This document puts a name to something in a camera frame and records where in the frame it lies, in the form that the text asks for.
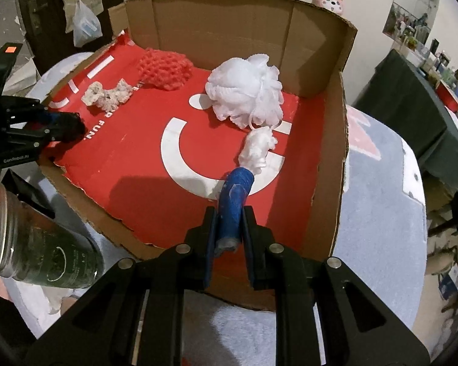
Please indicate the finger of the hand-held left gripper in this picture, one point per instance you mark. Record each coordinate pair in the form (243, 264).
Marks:
(38, 135)
(34, 107)

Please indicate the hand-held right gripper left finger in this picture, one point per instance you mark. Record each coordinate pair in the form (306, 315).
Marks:
(210, 236)

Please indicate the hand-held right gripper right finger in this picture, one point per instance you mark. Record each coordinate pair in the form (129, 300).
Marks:
(250, 244)

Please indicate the cream lace scrunchie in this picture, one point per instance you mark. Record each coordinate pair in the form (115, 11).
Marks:
(107, 95)

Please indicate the white fluffy cloth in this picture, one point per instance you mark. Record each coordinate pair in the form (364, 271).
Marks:
(257, 148)

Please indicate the cardboard box red inside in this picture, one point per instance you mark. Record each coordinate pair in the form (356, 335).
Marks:
(137, 160)

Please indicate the orange chenille scrunchie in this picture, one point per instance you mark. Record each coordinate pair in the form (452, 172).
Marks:
(164, 68)

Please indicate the white mesh bath pouf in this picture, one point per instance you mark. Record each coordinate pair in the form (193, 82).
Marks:
(244, 87)

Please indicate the white towel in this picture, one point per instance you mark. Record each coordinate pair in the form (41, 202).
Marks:
(240, 335)

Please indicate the clear plastic bag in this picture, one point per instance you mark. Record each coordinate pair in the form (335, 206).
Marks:
(86, 26)

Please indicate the large glass jar metal lid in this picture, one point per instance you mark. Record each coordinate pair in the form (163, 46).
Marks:
(42, 247)

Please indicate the green cloth covered table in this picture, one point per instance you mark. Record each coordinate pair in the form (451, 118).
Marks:
(404, 103)

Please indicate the red container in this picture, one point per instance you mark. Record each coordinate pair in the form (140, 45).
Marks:
(448, 97)

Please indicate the pink white plush face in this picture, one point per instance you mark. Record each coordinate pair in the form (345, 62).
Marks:
(330, 3)

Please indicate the cluster of bottles and jars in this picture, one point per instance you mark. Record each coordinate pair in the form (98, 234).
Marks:
(446, 68)

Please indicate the wall mirror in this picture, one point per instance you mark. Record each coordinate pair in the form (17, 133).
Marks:
(412, 11)

